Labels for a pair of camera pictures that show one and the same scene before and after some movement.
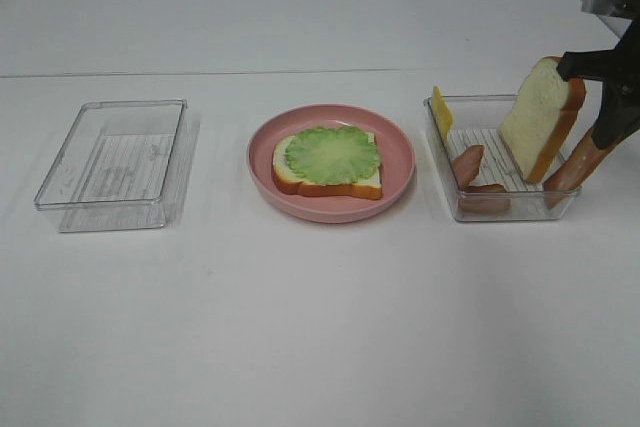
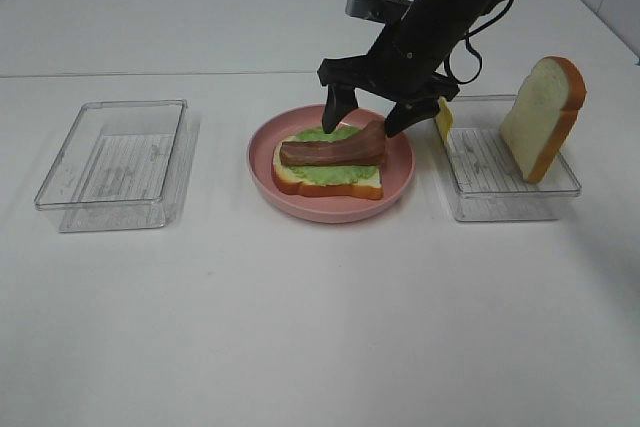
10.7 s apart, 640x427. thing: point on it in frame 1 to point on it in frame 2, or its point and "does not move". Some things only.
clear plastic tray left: x=125 y=165 does not move
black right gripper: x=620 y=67 to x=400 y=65
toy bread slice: x=285 y=177 does not move
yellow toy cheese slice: x=443 y=114 does not move
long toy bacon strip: x=575 y=170 to x=365 y=147
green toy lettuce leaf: x=332 y=156 does not move
